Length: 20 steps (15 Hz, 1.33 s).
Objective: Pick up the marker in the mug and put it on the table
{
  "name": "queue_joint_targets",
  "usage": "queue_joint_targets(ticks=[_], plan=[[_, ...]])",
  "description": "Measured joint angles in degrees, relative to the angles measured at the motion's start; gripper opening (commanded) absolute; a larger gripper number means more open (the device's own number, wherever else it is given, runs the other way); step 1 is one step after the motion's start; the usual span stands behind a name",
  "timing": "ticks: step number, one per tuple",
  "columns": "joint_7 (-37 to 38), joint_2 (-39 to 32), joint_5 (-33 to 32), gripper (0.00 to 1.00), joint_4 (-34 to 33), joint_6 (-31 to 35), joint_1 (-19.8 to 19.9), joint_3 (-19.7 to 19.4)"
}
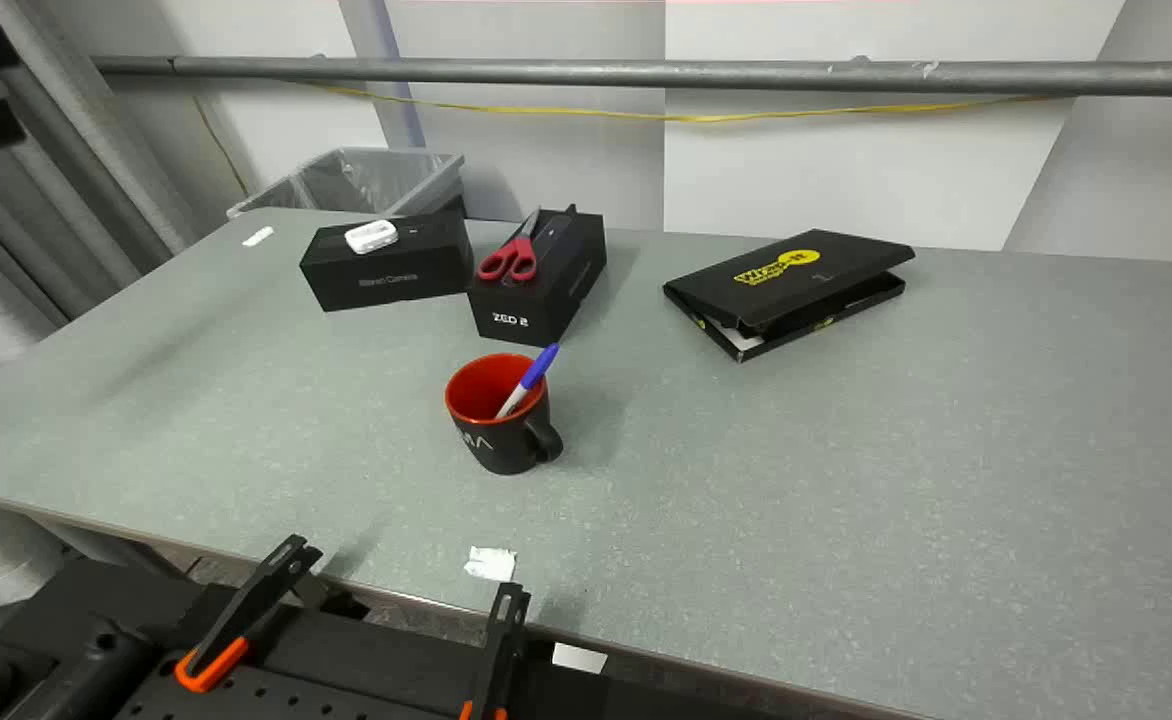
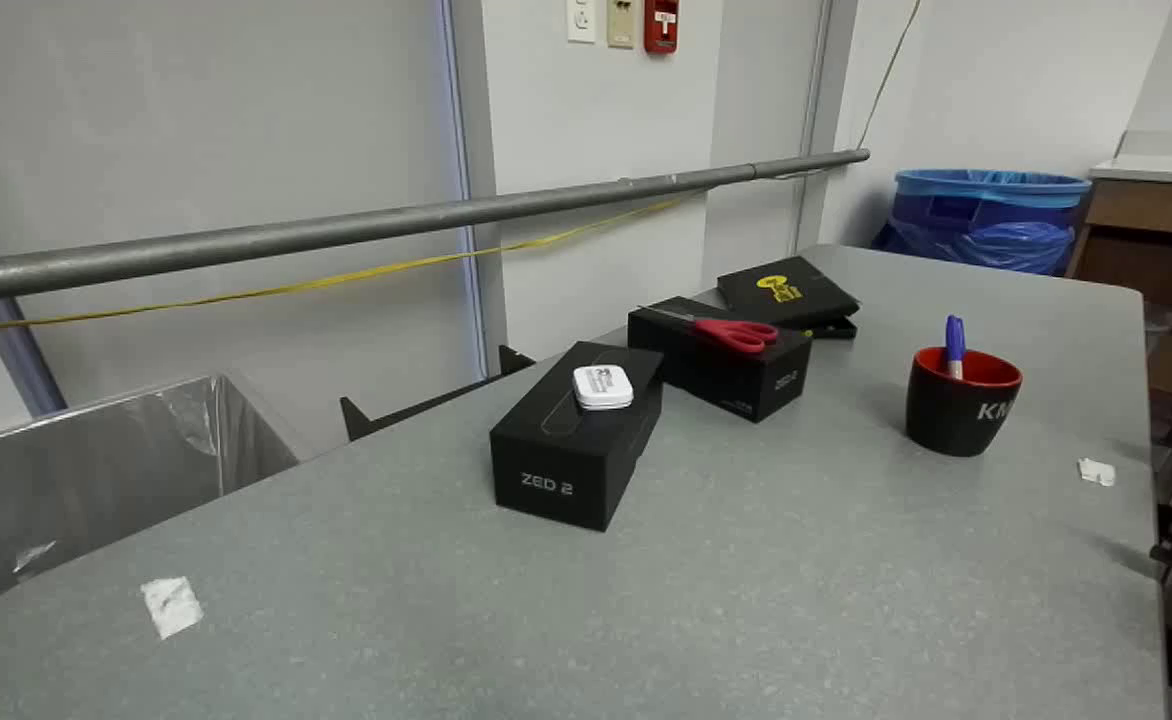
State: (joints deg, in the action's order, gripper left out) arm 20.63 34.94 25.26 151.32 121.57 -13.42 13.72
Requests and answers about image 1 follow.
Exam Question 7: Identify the white marker with blue cap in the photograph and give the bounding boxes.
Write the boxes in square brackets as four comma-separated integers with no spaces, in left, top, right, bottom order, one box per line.
[486,340,565,428]

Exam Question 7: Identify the grey horizontal metal pipe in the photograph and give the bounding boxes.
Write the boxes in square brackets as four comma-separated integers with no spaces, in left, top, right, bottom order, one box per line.
[90,51,1172,99]

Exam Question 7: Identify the black box with white block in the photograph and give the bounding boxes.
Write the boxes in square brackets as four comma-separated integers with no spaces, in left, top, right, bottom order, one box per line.
[296,196,479,315]

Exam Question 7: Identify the black clamp with orange grip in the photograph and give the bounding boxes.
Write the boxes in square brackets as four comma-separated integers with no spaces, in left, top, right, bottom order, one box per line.
[456,581,534,720]
[166,534,329,700]

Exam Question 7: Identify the black case with yellow logo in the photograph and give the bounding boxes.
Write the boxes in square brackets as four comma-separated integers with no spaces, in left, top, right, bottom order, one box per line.
[659,224,919,366]

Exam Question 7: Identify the grey vertical pole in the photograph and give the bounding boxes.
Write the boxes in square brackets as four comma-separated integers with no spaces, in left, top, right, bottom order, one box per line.
[337,0,430,153]

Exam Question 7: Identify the red handled scissors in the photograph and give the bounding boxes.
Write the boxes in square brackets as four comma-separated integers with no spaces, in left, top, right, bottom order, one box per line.
[473,205,584,290]

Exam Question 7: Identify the black mug with red inside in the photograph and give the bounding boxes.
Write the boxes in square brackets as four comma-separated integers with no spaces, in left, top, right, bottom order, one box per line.
[441,347,569,479]

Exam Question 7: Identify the black box with red label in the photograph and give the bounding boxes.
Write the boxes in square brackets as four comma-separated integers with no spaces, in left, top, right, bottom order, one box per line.
[465,205,613,352]

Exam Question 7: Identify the yellow cable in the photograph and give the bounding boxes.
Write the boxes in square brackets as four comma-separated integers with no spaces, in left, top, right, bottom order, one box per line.
[319,86,1021,135]

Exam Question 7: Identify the white tape square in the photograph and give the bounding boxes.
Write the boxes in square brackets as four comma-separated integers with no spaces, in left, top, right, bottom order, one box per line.
[461,542,519,587]

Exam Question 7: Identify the white label sticker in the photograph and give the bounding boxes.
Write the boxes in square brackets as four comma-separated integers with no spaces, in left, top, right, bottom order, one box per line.
[546,636,613,679]

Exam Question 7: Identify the small white block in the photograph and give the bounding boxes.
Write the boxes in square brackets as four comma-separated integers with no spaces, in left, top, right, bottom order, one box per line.
[339,217,403,262]

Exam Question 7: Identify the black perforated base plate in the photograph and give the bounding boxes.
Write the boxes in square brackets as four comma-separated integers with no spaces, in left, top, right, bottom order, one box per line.
[0,555,907,720]

